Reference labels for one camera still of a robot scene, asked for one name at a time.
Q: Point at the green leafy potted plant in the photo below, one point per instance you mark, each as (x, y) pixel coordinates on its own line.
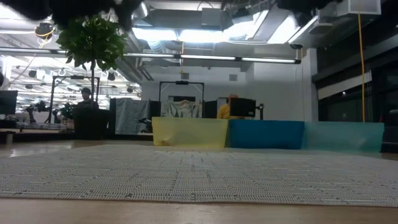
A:
(93, 43)

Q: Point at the white ceiling air unit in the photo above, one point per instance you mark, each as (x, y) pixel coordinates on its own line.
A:
(363, 7)

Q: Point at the person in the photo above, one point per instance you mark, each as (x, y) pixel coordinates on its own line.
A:
(87, 102)
(223, 112)

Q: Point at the long ceiling light fixture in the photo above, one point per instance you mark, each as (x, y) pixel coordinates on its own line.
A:
(205, 57)

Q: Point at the grey fabric cover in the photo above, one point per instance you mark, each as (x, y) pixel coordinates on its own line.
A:
(132, 115)

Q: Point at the black plant pot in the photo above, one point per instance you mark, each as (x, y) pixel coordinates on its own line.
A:
(93, 124)

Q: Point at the black monitor on stand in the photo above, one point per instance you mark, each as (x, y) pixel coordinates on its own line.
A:
(242, 107)

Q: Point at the black computer monitor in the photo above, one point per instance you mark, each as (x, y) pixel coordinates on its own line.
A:
(7, 102)

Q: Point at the blue plastic bin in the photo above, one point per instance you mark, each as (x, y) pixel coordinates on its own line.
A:
(267, 133)

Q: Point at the teal plastic bin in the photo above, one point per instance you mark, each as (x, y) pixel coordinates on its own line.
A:
(342, 137)

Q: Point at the beige draped cloth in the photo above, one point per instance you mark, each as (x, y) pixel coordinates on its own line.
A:
(182, 109)

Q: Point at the yellow plastic bin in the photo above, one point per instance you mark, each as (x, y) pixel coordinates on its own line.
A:
(192, 130)

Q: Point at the grey woven table mat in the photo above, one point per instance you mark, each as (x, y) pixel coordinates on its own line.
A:
(93, 180)

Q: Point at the black ceiling security camera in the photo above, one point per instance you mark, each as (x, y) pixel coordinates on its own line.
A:
(296, 46)

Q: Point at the silver ventilation duct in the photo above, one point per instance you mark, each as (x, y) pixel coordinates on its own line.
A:
(140, 11)

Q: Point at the black metal gantry frame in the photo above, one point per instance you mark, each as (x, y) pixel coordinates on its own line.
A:
(74, 76)
(182, 82)

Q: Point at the grey square wall vent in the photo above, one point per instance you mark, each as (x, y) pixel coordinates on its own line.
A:
(185, 75)
(233, 77)

